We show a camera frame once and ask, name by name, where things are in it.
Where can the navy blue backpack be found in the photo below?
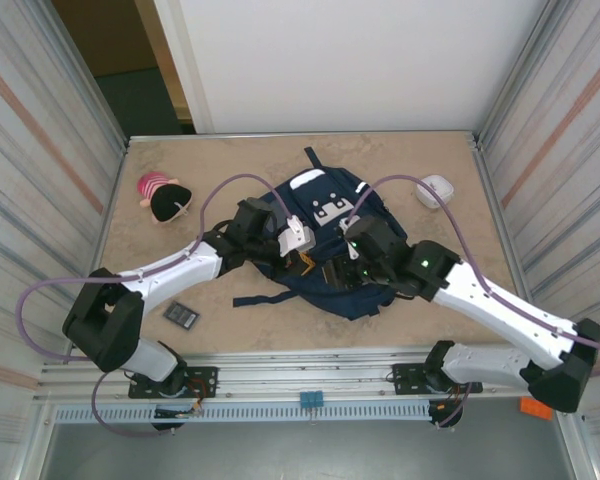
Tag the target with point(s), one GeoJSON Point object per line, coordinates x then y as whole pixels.
{"type": "Point", "coordinates": [330, 200]}

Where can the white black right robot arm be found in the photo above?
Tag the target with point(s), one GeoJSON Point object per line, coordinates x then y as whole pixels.
{"type": "Point", "coordinates": [505, 315]}

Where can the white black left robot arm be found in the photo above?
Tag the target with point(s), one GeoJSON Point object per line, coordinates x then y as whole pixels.
{"type": "Point", "coordinates": [180, 265]}

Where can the white round case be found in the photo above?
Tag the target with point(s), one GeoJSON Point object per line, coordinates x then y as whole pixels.
{"type": "Point", "coordinates": [437, 195]}

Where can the plush doll with pink hat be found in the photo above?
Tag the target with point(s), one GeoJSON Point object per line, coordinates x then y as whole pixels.
{"type": "Point", "coordinates": [167, 202]}

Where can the orange toy brick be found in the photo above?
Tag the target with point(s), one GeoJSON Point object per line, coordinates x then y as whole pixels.
{"type": "Point", "coordinates": [537, 410]}

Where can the brown wooden door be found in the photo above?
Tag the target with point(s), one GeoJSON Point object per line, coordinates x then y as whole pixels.
{"type": "Point", "coordinates": [105, 35]}

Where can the aluminium table edge frame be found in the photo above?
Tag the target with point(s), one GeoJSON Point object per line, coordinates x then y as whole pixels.
{"type": "Point", "coordinates": [300, 136]}

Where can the aluminium front rail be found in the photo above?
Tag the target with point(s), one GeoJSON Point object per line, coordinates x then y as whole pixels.
{"type": "Point", "coordinates": [330, 372]}

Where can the blue rail clip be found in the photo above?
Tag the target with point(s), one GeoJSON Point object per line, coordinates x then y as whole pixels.
{"type": "Point", "coordinates": [311, 399]}

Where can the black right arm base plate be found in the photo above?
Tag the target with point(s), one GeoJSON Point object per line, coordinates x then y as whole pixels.
{"type": "Point", "coordinates": [405, 375]}

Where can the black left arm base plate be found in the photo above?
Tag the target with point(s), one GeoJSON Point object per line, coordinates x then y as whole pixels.
{"type": "Point", "coordinates": [205, 375]}

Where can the white door frame post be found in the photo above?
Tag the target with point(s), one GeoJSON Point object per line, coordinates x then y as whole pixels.
{"type": "Point", "coordinates": [180, 50]}

